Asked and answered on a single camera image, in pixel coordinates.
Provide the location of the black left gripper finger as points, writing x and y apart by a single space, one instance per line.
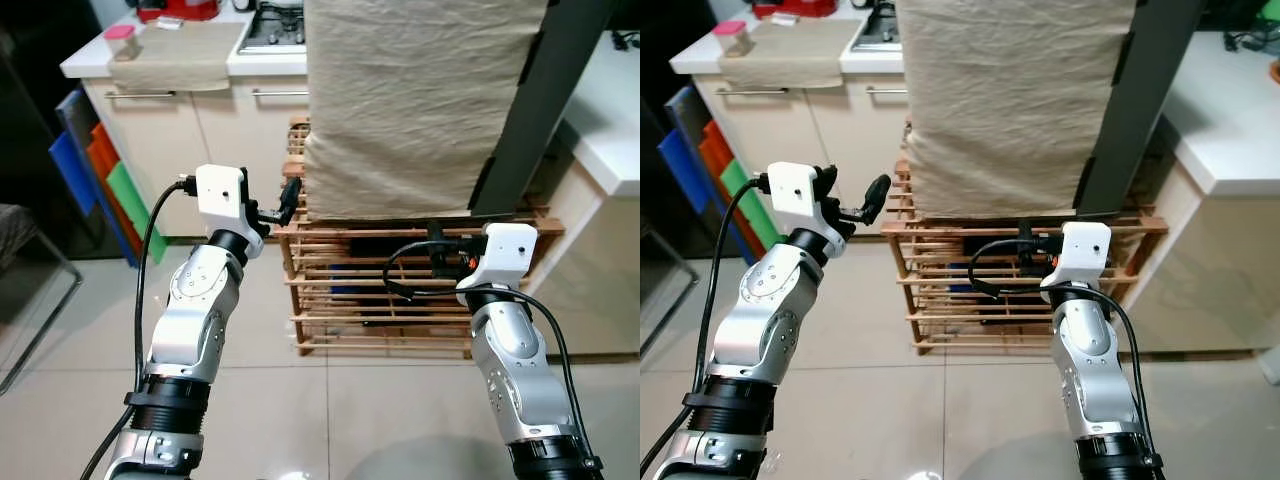
292 200
877 195

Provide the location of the clear container pink lid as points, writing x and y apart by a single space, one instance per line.
122 32
730 27

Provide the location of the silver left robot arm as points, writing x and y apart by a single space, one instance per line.
775 310
195 310

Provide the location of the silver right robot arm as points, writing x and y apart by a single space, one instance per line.
1085 360
515 360

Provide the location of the small grey fridge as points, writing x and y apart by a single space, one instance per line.
1140 100
545 100

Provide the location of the wooden slatted rack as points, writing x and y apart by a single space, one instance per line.
330 230
940 228

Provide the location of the cream kitchen cabinet white top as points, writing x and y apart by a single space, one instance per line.
790 140
160 140

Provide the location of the green cutting board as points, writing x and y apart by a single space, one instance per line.
745 195
128 200

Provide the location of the orange cutting board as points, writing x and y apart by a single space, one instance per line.
715 150
103 155

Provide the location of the beige linen cloth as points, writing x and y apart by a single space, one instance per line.
1010 100
420 100

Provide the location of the beige woven place mat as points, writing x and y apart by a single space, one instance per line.
800 50
185 55

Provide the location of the black gas stove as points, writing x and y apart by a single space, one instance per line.
270 30
880 30

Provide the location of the silver foil packet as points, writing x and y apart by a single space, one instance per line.
784 19
170 22

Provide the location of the beige counter unit white top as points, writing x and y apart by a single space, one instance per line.
610 130
1220 120

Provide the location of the red coffee machine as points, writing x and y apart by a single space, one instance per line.
795 7
180 8

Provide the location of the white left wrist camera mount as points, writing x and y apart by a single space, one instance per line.
795 195
220 195

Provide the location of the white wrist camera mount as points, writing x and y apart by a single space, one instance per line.
505 250
220 195
795 195
1085 250

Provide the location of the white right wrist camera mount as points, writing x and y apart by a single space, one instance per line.
505 250
1085 250

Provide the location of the metal frame chair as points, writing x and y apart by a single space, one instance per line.
686 268
15 230

